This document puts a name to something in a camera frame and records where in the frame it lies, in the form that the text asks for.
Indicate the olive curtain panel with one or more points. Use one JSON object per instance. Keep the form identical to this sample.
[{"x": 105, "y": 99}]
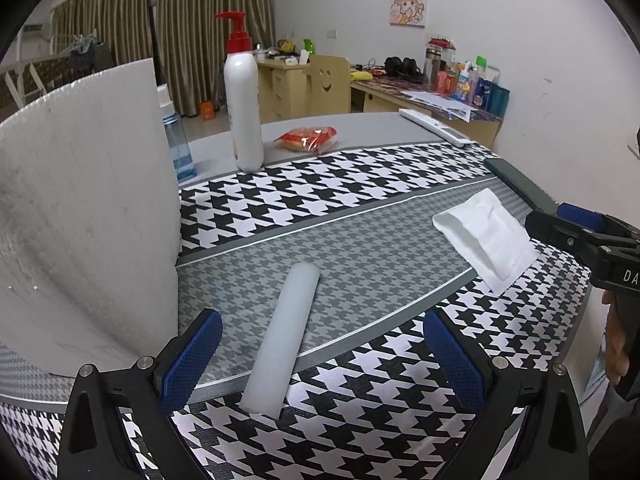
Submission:
[
  {"x": 215, "y": 0},
  {"x": 105, "y": 10}
]

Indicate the yellow cloth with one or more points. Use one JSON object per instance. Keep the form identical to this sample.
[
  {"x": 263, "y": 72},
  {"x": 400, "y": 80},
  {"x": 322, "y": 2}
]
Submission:
[{"x": 361, "y": 75}]

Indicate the cluster of toiletry bottles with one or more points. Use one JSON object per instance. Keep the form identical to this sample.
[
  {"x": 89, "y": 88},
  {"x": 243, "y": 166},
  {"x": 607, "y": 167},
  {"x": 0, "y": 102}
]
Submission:
[{"x": 470, "y": 80}]

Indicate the wooden desk with patterned cover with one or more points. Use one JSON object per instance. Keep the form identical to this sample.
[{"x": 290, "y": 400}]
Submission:
[{"x": 385, "y": 100}]

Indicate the red snack packet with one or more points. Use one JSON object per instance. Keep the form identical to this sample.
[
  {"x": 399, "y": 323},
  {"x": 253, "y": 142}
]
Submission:
[{"x": 307, "y": 140}]

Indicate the clear blue water bottle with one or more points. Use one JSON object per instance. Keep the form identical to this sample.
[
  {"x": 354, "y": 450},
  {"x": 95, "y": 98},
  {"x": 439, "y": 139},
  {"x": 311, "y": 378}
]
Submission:
[{"x": 177, "y": 145}]

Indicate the printed paper sheets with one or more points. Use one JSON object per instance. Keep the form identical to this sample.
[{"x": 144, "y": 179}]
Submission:
[{"x": 440, "y": 102}]

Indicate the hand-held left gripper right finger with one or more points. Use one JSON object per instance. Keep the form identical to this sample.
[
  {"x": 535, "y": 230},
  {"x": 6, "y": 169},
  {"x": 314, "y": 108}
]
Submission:
[{"x": 452, "y": 360}]

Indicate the white metal bunk bed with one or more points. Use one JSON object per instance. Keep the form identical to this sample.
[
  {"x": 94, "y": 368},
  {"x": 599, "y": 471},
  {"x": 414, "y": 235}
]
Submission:
[{"x": 25, "y": 80}]

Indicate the large white foam board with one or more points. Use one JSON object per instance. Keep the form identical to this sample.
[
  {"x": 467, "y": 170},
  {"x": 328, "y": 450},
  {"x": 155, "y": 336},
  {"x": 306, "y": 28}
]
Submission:
[{"x": 75, "y": 210}]

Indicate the houndstooth tablecloth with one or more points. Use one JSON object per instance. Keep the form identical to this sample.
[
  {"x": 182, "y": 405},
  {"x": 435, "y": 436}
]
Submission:
[{"x": 350, "y": 260}]

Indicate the pink wall poster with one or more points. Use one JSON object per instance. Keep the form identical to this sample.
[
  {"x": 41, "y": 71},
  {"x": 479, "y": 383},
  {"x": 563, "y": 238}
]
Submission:
[{"x": 408, "y": 5}]

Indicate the orange container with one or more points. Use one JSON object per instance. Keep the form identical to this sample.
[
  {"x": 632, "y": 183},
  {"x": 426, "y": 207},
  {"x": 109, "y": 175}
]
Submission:
[{"x": 207, "y": 111}]

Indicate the hanging dark clothes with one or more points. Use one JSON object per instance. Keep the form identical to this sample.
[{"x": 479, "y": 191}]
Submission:
[{"x": 90, "y": 55}]

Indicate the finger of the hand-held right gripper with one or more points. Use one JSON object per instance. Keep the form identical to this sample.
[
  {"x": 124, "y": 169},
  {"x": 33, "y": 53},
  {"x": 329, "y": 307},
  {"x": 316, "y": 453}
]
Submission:
[
  {"x": 555, "y": 235},
  {"x": 580, "y": 215}
]

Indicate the wooden chair with smiley face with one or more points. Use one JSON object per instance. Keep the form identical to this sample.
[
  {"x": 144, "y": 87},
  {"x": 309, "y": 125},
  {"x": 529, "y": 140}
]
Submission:
[{"x": 327, "y": 85}]

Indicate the person's right hand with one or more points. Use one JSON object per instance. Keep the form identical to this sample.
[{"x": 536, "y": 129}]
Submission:
[{"x": 614, "y": 345}]

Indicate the white pump bottle red cap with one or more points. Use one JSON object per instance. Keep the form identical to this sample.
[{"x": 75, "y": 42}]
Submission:
[{"x": 242, "y": 105}]

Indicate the white foam tube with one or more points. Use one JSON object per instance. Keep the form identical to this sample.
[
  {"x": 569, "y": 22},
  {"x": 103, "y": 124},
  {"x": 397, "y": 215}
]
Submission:
[{"x": 285, "y": 330}]

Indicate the white pad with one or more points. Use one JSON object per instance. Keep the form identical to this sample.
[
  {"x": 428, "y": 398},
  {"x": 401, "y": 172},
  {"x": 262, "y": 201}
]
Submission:
[{"x": 485, "y": 235}]

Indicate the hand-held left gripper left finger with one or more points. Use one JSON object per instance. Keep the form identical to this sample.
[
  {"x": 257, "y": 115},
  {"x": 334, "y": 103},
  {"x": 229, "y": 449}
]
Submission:
[{"x": 192, "y": 360}]

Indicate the black headphones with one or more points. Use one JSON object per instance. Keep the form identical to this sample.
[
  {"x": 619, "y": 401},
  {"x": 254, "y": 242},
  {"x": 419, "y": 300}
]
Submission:
[{"x": 402, "y": 67}]

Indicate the light wooden drawer desk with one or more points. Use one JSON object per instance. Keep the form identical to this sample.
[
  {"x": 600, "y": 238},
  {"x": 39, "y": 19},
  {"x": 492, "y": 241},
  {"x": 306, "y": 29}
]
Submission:
[{"x": 282, "y": 90}]

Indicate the white remote control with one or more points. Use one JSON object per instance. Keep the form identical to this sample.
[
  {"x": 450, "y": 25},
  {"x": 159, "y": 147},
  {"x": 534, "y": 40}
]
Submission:
[{"x": 435, "y": 125}]

